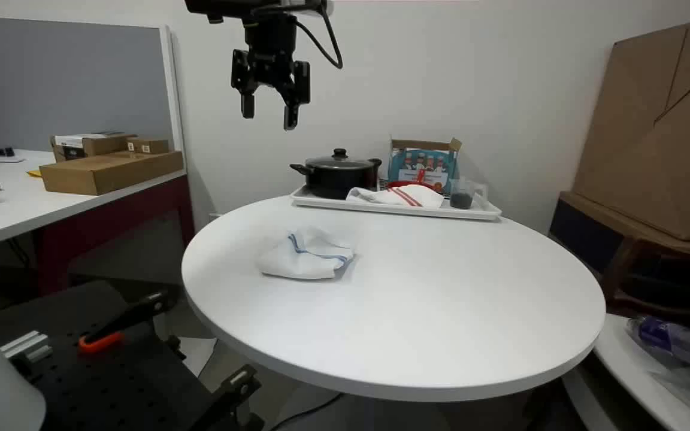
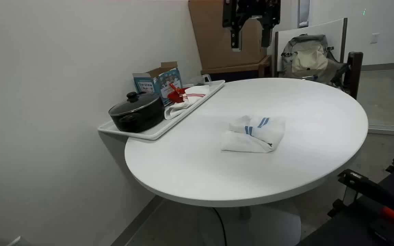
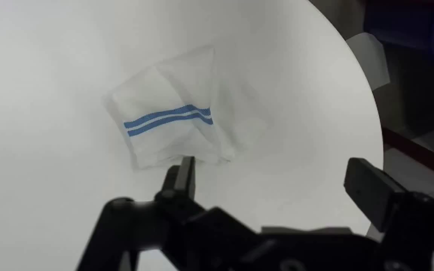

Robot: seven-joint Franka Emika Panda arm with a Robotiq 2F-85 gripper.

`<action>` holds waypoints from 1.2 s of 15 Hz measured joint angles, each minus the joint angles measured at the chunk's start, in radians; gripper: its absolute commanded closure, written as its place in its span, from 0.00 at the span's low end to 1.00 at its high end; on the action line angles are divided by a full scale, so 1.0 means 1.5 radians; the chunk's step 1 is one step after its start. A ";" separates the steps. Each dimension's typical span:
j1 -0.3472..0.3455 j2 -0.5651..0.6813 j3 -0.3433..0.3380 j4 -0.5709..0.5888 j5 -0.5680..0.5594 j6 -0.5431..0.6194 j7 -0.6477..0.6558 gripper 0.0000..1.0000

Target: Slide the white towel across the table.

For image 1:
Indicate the grey partition panel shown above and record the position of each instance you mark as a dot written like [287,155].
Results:
[63,78]

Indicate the white tray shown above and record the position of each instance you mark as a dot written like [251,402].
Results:
[381,209]

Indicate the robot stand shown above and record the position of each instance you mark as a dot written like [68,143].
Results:
[129,383]

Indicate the clear plastic bag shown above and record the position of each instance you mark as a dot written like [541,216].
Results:
[680,347]

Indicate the white towel with blue stripe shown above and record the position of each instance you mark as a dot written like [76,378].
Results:
[306,260]

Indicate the small cardboard box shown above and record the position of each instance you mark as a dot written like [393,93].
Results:
[148,146]

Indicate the clear plastic cup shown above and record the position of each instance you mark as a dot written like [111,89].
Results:
[462,194]

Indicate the red bowl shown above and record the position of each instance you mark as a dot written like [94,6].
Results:
[402,183]

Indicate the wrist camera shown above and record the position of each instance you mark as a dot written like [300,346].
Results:
[231,6]

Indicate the flat cardboard box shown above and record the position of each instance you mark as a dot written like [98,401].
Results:
[108,172]

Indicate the white towel with red stripe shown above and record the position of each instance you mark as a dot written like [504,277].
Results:
[405,196]

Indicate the stack of large cardboard sheets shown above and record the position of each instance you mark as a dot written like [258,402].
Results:
[662,137]

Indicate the white desk with red legs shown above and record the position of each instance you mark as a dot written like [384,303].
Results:
[27,209]

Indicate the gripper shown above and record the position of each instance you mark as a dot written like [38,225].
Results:
[270,42]

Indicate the cardboard box with label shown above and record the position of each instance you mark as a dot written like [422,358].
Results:
[90,145]

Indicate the yellow paper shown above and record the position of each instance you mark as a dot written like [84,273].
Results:
[35,173]

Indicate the black pot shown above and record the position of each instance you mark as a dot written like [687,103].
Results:
[339,179]

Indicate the wooden side table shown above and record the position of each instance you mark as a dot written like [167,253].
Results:
[638,251]

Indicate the black pot lid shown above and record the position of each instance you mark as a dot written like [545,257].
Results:
[340,160]

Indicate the aluminium bracket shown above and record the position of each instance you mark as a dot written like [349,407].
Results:
[26,346]

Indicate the printed cardboard box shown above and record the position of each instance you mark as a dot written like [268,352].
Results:
[426,161]

